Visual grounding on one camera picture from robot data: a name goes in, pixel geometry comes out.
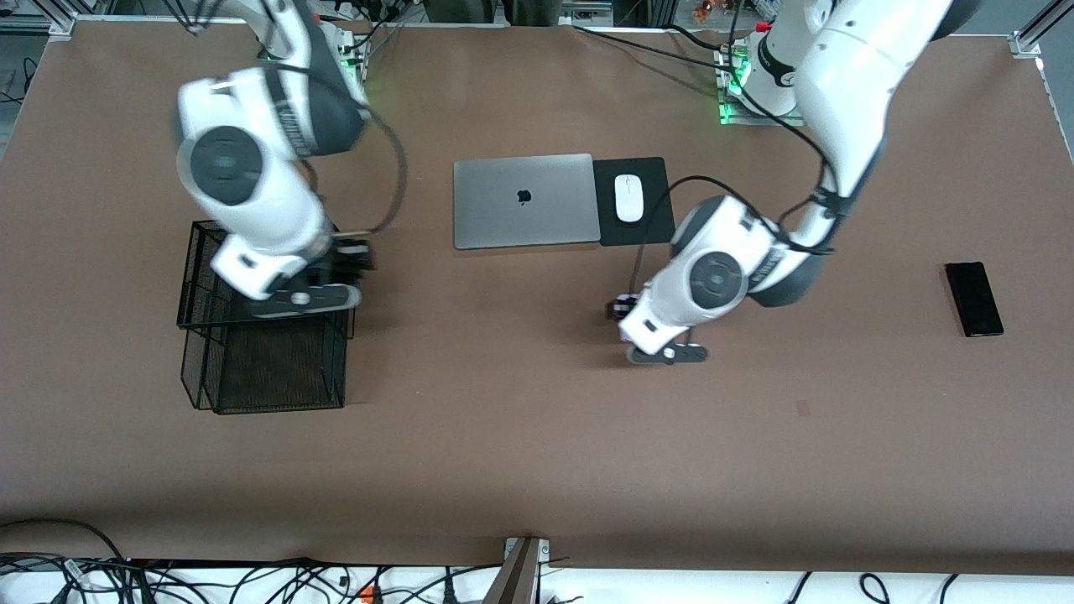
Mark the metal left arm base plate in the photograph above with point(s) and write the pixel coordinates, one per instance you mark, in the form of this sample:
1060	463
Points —
738	121

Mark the long black slab phone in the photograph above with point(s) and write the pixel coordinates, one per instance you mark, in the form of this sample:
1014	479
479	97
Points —
975	299

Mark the grey closed laptop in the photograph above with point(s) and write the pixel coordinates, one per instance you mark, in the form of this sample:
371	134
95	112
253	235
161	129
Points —
524	201

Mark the black mouse pad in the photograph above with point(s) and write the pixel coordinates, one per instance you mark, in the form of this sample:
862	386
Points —
654	189

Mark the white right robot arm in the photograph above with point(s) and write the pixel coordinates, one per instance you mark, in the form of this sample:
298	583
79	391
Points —
226	168

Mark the white computer mouse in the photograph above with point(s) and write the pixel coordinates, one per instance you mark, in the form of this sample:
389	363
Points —
629	199

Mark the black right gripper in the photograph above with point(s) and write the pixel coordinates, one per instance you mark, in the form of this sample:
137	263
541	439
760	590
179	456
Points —
346	260

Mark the black mesh two-tier tray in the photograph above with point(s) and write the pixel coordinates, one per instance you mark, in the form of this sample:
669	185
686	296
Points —
277	369

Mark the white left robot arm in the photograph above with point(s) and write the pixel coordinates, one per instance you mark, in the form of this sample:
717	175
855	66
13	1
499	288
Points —
713	281

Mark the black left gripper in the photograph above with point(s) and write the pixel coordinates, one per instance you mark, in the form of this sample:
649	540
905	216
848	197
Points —
622	309

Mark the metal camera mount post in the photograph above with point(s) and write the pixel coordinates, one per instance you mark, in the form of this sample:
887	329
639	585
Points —
520	570

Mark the small colourful figurines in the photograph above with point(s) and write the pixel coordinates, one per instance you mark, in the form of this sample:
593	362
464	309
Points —
722	8

